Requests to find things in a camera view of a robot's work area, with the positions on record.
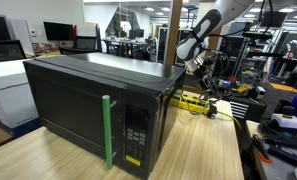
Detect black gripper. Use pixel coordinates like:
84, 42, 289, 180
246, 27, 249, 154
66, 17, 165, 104
189, 54, 220, 101

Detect grey cable with plug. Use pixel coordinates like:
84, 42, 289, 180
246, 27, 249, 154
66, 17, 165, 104
187, 94, 212, 117

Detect black box white stripes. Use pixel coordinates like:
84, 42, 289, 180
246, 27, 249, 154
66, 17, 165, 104
228, 95, 268, 123

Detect wooden pillar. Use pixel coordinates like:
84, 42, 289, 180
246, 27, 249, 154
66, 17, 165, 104
163, 0, 184, 68

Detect orange floor mat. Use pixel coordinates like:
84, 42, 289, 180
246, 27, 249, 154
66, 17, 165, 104
269, 82, 297, 94

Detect white device black knob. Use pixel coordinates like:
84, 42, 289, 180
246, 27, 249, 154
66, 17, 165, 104
270, 105, 297, 131

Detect black microwave oven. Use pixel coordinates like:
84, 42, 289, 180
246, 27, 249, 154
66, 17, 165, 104
22, 52, 187, 180

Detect white panel behind monitor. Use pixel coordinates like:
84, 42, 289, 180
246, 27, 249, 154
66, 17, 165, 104
7, 18, 36, 58

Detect white storage box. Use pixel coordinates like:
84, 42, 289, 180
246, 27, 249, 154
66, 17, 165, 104
0, 58, 42, 138

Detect black mesh office chair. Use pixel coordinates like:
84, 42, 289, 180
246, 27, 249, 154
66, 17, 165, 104
0, 39, 28, 64

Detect yellow power cord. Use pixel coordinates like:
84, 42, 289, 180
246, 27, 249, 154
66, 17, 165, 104
217, 110, 243, 132

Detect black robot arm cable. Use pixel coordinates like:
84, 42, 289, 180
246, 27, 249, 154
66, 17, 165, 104
206, 49, 232, 101

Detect orange handled tool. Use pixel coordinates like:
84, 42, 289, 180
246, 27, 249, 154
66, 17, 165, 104
250, 134, 273, 164

